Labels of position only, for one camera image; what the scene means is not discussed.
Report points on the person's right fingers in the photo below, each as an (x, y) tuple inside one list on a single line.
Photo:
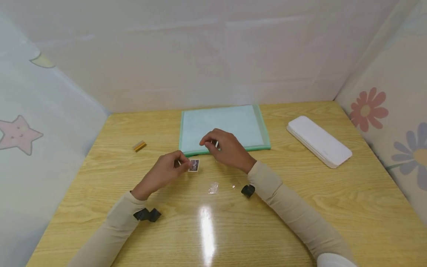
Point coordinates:
[(209, 140)]

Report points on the small clear plastic bag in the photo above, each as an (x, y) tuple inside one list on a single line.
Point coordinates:
[(213, 188)]

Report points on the person's right hand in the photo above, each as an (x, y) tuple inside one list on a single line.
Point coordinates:
[(232, 150)]

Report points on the person's right forearm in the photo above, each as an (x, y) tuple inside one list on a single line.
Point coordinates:
[(297, 215)]

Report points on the green translucent folder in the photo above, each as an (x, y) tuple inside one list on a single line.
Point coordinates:
[(233, 124)]

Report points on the person's left hand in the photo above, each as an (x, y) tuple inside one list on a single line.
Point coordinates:
[(160, 176)]

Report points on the small yellow brown block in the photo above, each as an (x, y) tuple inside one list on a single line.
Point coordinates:
[(139, 146)]

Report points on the small picture card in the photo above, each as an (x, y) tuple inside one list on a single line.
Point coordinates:
[(194, 165)]

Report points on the person's left forearm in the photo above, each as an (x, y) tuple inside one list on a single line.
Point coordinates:
[(113, 233)]

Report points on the white oblong case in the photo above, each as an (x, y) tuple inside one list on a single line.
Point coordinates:
[(318, 141)]

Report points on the person's left fingers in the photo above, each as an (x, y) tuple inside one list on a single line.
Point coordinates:
[(180, 158)]

